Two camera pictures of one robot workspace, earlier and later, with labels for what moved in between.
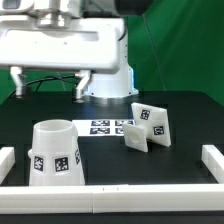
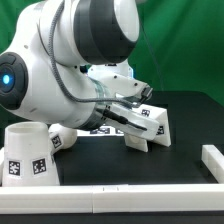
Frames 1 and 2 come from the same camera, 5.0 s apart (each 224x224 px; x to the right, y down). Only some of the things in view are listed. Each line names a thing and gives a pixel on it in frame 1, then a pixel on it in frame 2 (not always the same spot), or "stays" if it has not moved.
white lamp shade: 54,156 -> 28,156
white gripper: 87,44 -> 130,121
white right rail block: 213,161 stays
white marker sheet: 105,128 stays
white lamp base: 150,124 stays
